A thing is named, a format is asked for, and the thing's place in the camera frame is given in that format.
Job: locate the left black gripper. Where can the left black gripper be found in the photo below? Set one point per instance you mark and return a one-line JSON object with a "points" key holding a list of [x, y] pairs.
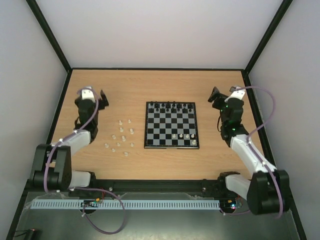
{"points": [[102, 105]]}

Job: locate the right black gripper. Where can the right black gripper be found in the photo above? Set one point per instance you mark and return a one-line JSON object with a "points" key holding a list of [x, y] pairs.
{"points": [[219, 99]]}

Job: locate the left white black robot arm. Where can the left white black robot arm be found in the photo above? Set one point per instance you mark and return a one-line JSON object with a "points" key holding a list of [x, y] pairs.
{"points": [[52, 163]]}

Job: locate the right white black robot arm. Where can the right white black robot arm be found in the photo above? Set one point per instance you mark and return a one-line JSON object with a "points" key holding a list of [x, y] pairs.
{"points": [[237, 138]]}

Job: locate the black and white chessboard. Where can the black and white chessboard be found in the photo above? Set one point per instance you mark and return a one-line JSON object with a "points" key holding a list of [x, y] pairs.
{"points": [[159, 127]]}

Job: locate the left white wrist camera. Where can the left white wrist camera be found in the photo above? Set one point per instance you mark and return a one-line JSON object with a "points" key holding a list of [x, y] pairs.
{"points": [[86, 93]]}

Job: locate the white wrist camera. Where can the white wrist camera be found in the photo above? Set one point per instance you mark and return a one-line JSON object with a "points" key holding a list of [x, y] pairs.
{"points": [[236, 92], [86, 93]]}

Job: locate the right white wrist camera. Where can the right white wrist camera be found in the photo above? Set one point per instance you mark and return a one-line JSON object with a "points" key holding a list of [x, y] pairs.
{"points": [[236, 92]]}

